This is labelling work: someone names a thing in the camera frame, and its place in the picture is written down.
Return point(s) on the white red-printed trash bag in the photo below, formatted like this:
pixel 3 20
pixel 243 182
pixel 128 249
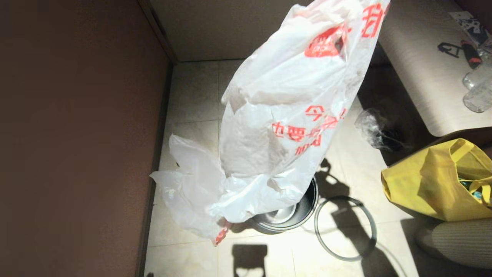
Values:
pixel 292 96

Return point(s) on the white plastic bag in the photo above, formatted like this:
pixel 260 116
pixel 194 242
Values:
pixel 184 188

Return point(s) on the black round trash bin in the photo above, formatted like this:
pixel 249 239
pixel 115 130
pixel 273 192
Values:
pixel 296 215

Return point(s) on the crumpled clear plastic bag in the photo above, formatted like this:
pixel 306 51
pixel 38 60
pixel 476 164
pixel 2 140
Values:
pixel 371 127

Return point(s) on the yellow fabric tote bag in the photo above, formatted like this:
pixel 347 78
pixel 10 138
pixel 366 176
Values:
pixel 423 184

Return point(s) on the white door panel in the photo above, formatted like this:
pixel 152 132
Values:
pixel 211 27

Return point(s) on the beige wood-grain table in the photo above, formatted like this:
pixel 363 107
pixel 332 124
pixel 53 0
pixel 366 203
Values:
pixel 423 77

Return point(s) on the black metal clip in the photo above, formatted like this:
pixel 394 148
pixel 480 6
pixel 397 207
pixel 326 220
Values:
pixel 444 48

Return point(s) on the teal packaged item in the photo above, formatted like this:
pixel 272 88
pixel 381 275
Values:
pixel 467 188

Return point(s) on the clear plastic bottle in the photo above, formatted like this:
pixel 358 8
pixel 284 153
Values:
pixel 474 79
pixel 479 98

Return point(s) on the beige ribbed stool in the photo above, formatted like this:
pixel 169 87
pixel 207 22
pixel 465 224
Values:
pixel 461 242

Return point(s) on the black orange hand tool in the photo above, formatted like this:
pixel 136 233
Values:
pixel 471 54

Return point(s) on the blue white printed paper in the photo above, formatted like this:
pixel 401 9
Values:
pixel 469 27

